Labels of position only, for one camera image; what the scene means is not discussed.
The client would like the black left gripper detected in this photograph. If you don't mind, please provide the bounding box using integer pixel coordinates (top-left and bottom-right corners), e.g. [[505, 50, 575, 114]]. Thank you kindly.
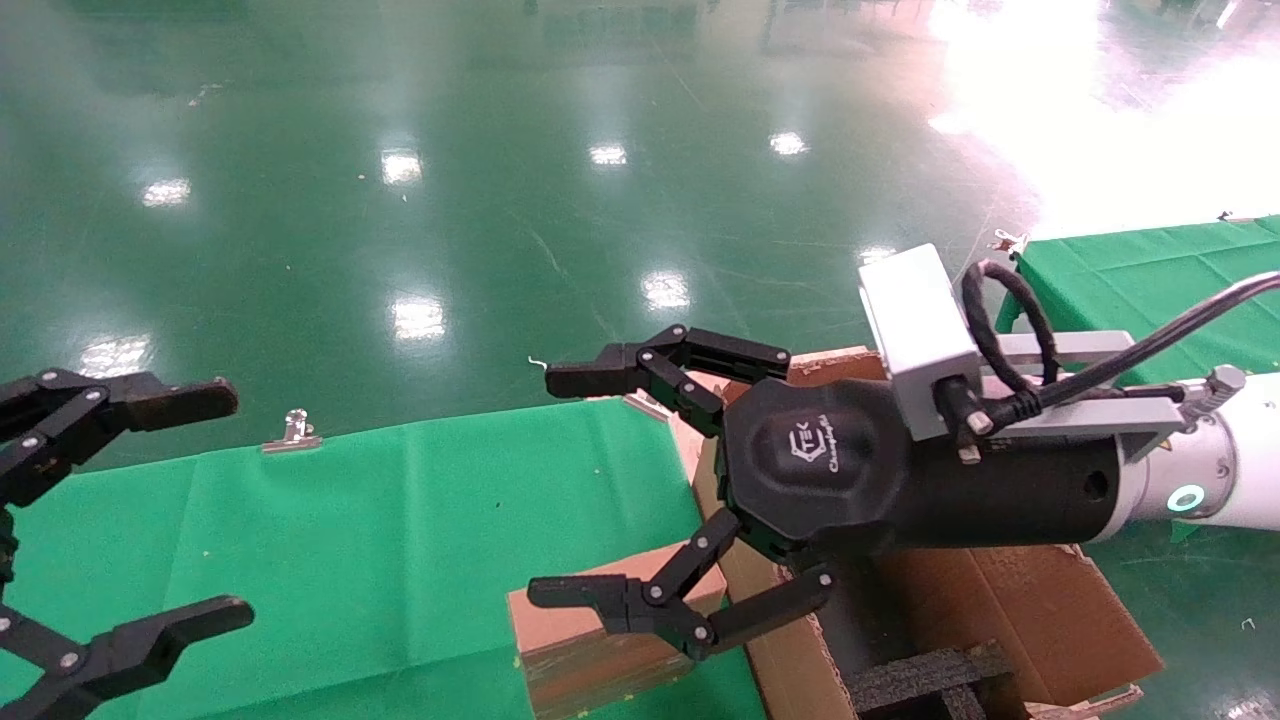
[[0, 370, 254, 720]]

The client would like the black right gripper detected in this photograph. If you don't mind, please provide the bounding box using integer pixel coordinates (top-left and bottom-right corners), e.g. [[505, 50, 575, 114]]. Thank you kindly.
[[527, 325, 1121, 661]]

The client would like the small brown cardboard box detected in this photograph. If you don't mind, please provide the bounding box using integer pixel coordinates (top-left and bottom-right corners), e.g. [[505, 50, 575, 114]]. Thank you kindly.
[[507, 540, 731, 720]]

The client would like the large open cardboard carton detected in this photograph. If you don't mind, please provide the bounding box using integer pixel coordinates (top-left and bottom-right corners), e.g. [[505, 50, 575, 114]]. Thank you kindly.
[[690, 345, 1166, 720]]

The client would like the large green table cloth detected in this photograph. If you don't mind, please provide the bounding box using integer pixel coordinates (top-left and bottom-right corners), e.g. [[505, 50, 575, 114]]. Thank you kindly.
[[0, 398, 766, 720]]

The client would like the black foam divider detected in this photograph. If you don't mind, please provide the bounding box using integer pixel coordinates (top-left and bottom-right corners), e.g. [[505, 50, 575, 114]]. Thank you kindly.
[[850, 645, 1021, 720]]

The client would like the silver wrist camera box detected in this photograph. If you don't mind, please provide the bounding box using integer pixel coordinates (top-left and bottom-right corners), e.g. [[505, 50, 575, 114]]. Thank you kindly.
[[858, 243, 986, 441]]

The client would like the grey camera mounting bracket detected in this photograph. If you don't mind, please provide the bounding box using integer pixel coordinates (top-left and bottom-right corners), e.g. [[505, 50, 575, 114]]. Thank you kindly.
[[975, 330, 1247, 463]]

